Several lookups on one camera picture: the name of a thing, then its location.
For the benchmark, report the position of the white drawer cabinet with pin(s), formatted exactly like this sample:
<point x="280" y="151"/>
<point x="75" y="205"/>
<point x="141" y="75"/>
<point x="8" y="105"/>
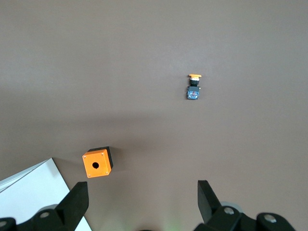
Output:
<point x="29" y="190"/>

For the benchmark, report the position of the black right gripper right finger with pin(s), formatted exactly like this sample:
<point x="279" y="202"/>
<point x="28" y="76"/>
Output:
<point x="208" y="204"/>

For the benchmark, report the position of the orange button enclosure box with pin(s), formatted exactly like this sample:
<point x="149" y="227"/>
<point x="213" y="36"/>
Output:
<point x="103" y="161"/>

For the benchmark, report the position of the orange mushroom push button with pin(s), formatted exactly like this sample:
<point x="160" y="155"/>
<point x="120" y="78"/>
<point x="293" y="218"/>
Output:
<point x="193" y="92"/>

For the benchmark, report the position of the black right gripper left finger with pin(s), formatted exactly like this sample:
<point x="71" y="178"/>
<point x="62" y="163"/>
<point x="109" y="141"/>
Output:
<point x="74" y="204"/>

